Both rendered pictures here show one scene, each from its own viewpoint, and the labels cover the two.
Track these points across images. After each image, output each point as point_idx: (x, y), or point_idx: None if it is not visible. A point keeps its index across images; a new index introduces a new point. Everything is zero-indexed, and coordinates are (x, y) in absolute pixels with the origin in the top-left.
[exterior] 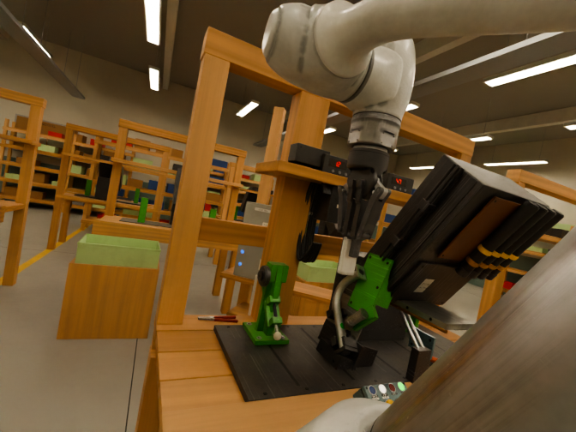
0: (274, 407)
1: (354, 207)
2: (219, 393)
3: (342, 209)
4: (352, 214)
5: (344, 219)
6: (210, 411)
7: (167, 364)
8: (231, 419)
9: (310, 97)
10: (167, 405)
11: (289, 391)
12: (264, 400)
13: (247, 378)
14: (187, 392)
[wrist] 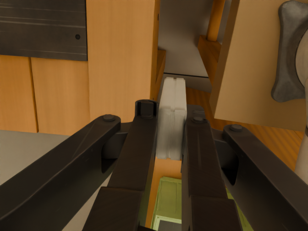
0: (102, 35)
1: (143, 221)
2: (62, 81)
3: (75, 210)
4: (148, 195)
5: (101, 172)
6: (97, 105)
7: (9, 122)
8: (111, 88)
9: None
10: (74, 131)
11: (76, 0)
12: (89, 43)
13: (46, 47)
14: (57, 112)
